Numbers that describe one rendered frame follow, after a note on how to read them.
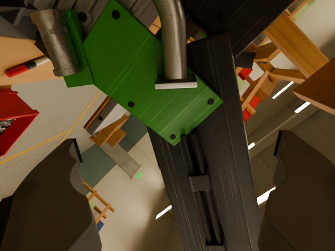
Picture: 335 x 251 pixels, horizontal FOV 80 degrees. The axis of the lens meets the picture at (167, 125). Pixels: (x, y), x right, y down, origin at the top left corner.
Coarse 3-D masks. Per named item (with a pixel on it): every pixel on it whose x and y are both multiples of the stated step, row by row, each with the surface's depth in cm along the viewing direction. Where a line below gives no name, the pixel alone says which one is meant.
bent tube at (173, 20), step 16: (160, 0) 22; (176, 0) 22; (160, 16) 23; (176, 16) 23; (176, 32) 24; (176, 48) 24; (176, 64) 25; (160, 80) 27; (176, 80) 26; (192, 80) 26
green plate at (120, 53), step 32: (96, 32) 27; (128, 32) 27; (96, 64) 29; (128, 64) 29; (160, 64) 29; (128, 96) 31; (160, 96) 31; (192, 96) 31; (160, 128) 34; (192, 128) 34
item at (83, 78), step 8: (72, 8) 26; (72, 16) 26; (72, 24) 26; (72, 32) 27; (80, 32) 28; (72, 40) 27; (80, 40) 27; (80, 48) 28; (80, 56) 28; (88, 64) 29; (80, 72) 29; (88, 72) 29; (72, 80) 30; (80, 80) 30; (88, 80) 30
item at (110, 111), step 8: (192, 24) 43; (160, 32) 38; (192, 32) 49; (104, 104) 46; (112, 104) 45; (96, 112) 47; (104, 112) 46; (112, 112) 47; (120, 112) 56; (88, 120) 48; (96, 120) 47; (104, 120) 47; (112, 120) 55; (88, 128) 49; (96, 128) 48
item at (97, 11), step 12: (36, 0) 27; (48, 0) 27; (60, 0) 27; (72, 0) 27; (84, 0) 27; (96, 0) 27; (108, 0) 27; (120, 0) 27; (132, 0) 26; (84, 12) 27; (96, 12) 28; (132, 12) 28; (84, 24) 28; (84, 36) 29
